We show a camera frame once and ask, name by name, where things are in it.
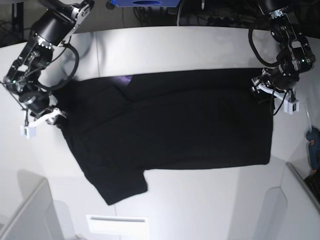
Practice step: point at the blue plastic bin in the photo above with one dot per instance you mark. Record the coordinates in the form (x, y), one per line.
(146, 3)

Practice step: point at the blue glue gun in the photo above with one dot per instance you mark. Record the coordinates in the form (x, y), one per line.
(313, 138)

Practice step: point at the black T-shirt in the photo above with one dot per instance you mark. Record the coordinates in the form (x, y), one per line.
(117, 129)

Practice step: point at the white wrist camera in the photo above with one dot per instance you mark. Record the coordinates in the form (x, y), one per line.
(291, 107)
(28, 132)

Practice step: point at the clear glue stick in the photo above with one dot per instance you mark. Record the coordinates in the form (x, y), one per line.
(309, 122)

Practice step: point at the black keyboard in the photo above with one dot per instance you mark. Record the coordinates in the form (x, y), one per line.
(313, 183)

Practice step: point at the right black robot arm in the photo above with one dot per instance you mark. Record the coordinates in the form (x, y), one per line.
(54, 29)

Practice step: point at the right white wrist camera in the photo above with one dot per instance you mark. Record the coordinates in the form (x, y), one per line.
(28, 132)

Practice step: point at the white left corner box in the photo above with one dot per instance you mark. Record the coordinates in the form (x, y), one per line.
(36, 218)

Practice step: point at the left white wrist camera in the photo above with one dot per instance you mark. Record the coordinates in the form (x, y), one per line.
(291, 107)

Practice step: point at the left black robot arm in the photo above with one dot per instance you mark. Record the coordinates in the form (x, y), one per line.
(295, 56)

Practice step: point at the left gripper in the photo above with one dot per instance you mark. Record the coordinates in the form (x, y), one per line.
(274, 82)

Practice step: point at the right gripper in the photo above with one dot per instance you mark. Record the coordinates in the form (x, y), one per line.
(43, 107)

